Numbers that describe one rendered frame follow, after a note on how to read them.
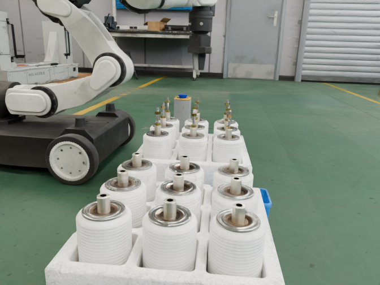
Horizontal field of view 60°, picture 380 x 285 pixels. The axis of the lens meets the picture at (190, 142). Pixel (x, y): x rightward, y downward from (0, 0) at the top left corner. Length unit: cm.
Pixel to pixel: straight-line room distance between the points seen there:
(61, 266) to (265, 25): 585
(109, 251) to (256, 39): 577
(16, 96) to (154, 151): 76
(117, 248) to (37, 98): 106
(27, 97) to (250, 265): 124
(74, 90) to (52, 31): 332
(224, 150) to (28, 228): 64
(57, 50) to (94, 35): 332
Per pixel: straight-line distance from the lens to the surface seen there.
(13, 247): 104
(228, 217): 59
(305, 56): 625
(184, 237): 56
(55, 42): 475
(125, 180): 70
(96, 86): 143
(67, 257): 64
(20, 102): 160
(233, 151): 106
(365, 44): 652
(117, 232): 59
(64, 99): 155
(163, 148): 107
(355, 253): 106
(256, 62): 620
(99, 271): 59
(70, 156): 134
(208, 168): 104
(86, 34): 148
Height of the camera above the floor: 53
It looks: 16 degrees down
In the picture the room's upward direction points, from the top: 2 degrees clockwise
